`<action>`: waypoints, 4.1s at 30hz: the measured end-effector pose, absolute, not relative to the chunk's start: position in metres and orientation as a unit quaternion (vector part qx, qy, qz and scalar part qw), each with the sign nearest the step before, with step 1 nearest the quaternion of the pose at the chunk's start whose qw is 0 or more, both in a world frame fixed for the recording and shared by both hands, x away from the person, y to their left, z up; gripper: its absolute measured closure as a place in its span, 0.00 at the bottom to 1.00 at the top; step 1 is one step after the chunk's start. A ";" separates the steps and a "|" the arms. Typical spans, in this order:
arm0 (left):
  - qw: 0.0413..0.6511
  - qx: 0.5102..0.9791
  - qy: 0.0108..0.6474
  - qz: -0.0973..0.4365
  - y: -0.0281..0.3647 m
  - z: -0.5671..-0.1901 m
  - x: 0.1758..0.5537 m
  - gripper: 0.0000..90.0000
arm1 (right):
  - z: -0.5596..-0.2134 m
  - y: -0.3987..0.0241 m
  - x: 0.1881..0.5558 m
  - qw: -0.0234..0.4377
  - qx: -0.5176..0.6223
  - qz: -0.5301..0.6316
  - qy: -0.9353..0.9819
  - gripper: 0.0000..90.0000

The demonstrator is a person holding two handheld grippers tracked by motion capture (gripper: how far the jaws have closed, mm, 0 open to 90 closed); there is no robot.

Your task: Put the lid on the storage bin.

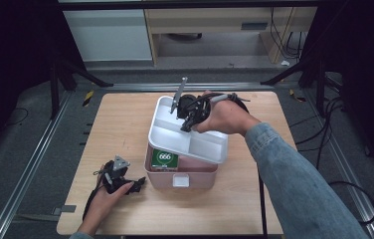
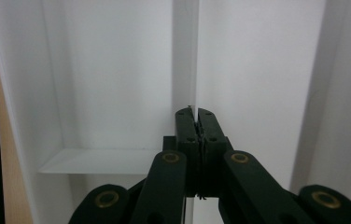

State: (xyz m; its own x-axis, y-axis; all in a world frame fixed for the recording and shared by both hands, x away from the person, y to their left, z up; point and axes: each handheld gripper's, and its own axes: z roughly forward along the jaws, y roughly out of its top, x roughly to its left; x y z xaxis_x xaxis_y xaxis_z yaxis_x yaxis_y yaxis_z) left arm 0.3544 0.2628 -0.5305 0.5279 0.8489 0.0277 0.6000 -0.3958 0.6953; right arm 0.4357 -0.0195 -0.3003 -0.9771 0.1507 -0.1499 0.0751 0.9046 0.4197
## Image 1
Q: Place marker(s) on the grey table bracket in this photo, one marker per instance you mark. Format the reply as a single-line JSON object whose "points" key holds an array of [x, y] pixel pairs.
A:
{"points": [[65, 209]]}

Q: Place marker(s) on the light wooden desk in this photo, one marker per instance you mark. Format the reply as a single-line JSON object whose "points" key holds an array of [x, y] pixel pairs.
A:
{"points": [[208, 18]]}

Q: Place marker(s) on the yellow black striped tape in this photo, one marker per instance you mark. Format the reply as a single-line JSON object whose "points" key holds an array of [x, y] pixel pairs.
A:
{"points": [[297, 96], [88, 98]]}

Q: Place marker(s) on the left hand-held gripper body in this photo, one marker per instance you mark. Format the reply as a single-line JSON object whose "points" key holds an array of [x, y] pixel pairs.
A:
{"points": [[117, 176]]}

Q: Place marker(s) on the white divided tray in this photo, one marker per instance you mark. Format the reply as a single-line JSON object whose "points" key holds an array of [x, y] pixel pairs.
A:
{"points": [[171, 136]]}

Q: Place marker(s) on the small white floor object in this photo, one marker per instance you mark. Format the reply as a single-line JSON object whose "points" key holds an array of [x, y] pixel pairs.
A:
{"points": [[285, 63]]}

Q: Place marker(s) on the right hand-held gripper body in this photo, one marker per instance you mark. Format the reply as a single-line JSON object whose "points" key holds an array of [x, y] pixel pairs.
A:
{"points": [[193, 108]]}

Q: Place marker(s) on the person's right hand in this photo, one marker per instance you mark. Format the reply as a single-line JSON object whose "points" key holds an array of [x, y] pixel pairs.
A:
{"points": [[228, 118]]}

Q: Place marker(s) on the green and white carton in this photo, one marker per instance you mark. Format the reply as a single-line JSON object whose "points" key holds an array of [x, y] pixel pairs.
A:
{"points": [[164, 159]]}

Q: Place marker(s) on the person's left hand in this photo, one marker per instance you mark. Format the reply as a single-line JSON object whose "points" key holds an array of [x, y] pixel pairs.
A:
{"points": [[101, 207]]}

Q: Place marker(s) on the white cabinet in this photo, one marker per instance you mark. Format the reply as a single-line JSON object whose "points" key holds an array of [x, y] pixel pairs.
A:
{"points": [[108, 36]]}

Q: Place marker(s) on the metal floor rail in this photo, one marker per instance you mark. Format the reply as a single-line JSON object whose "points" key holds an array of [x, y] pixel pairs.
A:
{"points": [[29, 169], [142, 87], [347, 169]]}

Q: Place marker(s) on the black metal stand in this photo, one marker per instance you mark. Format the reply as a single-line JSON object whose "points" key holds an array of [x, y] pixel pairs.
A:
{"points": [[321, 86], [54, 89]]}

